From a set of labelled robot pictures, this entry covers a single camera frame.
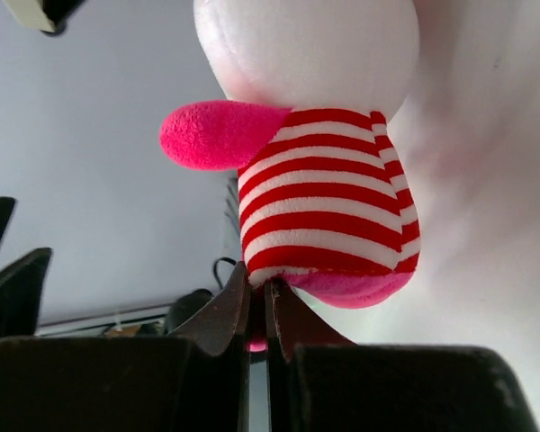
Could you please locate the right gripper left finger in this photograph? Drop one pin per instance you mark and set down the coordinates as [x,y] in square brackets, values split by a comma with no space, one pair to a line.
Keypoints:
[194,379]

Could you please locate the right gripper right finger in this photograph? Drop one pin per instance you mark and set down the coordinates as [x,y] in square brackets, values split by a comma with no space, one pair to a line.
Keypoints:
[319,380]

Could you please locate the white panda plush face down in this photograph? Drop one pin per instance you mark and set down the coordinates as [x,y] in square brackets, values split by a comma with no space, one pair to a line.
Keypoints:
[309,87]

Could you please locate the beige three-tier shelf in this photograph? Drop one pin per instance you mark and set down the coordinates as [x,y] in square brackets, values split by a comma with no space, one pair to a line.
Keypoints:
[31,15]

